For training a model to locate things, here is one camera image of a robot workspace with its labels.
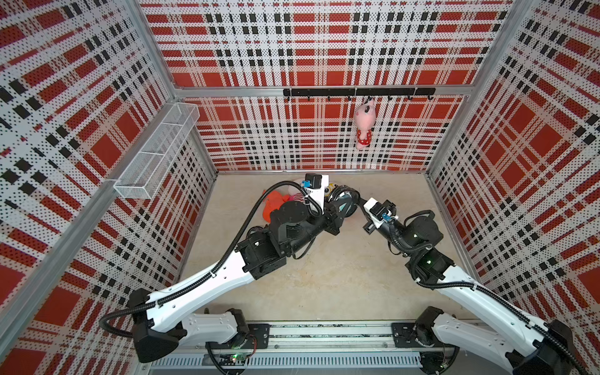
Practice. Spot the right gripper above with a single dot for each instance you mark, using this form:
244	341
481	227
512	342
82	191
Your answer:
370	227

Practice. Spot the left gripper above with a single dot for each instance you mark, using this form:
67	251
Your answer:
333	222

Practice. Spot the teal charger bottom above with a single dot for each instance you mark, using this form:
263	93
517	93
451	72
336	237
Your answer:
347	208

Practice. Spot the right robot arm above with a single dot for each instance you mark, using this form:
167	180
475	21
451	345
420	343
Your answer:
515	340

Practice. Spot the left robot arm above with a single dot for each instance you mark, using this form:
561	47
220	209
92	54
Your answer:
159	322

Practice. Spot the pink striped plush doll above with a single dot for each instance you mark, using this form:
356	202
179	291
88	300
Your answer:
297	197

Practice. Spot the orange plush toy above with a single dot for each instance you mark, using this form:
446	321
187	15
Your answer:
273	202

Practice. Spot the pink hanging plush toy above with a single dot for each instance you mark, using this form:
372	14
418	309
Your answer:
364	119

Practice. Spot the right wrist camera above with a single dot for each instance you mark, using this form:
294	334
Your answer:
379	213

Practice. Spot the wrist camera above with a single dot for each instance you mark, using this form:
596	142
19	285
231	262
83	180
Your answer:
379	213
315	185

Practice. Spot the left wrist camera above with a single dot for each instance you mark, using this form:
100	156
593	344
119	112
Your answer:
315	185

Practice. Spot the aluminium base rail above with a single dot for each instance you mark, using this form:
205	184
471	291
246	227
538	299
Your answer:
360	345

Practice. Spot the black hook rail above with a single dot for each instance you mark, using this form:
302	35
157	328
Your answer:
370	92

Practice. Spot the white wire mesh basket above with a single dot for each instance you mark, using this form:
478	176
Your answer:
145	174

